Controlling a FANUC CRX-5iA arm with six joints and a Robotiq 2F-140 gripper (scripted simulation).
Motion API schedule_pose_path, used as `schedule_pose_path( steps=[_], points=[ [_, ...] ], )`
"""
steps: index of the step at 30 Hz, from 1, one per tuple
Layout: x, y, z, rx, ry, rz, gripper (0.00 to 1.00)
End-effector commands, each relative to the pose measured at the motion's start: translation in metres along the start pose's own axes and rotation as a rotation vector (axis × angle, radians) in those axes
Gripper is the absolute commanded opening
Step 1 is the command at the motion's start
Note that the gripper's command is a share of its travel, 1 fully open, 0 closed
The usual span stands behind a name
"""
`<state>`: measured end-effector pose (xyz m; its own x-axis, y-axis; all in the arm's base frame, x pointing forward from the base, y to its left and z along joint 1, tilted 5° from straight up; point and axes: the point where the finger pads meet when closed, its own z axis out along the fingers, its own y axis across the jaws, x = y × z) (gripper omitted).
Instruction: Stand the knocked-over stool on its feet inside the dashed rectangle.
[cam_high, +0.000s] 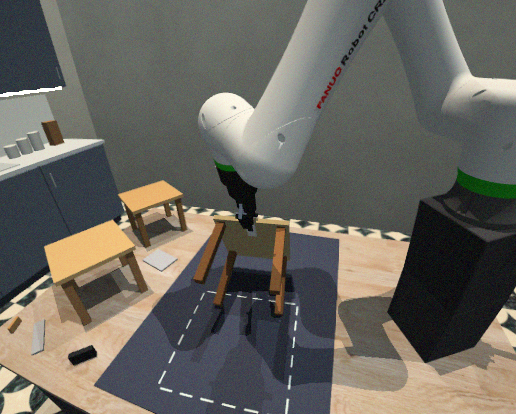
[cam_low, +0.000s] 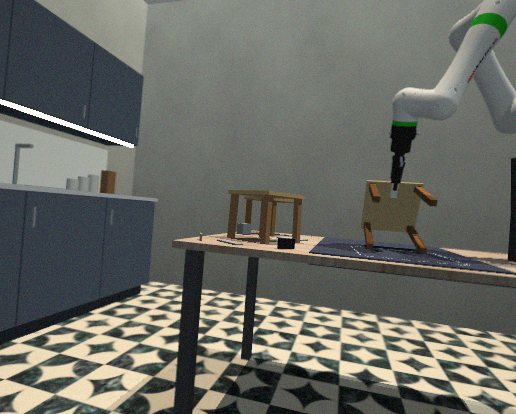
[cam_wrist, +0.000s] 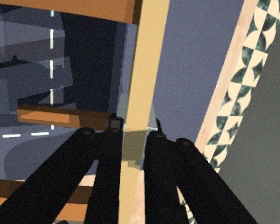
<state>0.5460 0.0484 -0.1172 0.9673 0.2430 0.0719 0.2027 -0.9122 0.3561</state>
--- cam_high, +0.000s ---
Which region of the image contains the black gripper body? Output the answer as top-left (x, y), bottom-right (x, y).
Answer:
top-left (226, 185), bottom-right (257, 209)

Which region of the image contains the grey flat square tile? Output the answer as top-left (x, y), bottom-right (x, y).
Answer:
top-left (142, 249), bottom-right (178, 272)

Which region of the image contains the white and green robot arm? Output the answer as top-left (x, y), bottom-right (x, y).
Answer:
top-left (198, 0), bottom-right (516, 230)

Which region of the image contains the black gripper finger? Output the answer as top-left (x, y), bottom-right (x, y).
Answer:
top-left (235, 198), bottom-right (257, 237)
top-left (251, 195), bottom-right (258, 218)

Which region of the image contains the grey flat bar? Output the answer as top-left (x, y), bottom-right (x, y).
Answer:
top-left (31, 319), bottom-right (45, 356)

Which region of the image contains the dark blue floor mat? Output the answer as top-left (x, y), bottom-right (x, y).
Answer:
top-left (94, 232), bottom-right (339, 414)

